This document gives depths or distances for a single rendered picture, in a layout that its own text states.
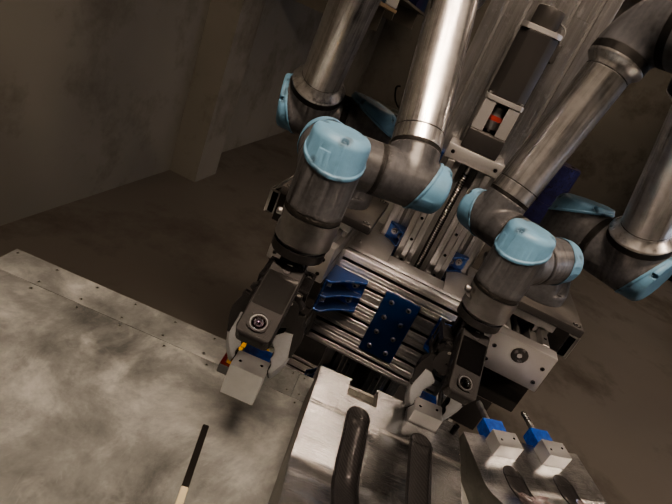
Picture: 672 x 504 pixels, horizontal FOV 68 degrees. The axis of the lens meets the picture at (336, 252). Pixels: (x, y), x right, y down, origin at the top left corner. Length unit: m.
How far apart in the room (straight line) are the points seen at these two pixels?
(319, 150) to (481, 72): 0.75
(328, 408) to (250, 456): 0.14
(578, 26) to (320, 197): 0.83
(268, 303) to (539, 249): 0.38
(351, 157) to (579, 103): 0.46
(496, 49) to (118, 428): 1.06
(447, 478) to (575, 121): 0.59
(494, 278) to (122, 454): 0.57
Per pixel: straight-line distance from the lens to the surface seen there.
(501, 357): 1.09
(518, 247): 0.73
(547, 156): 0.89
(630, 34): 0.94
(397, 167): 0.69
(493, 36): 1.26
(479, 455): 0.97
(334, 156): 0.56
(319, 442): 0.77
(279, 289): 0.62
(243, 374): 0.72
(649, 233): 1.05
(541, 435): 1.10
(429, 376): 0.84
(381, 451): 0.81
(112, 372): 0.89
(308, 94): 1.05
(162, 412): 0.85
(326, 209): 0.58
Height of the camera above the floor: 1.43
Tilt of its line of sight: 25 degrees down
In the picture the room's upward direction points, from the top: 24 degrees clockwise
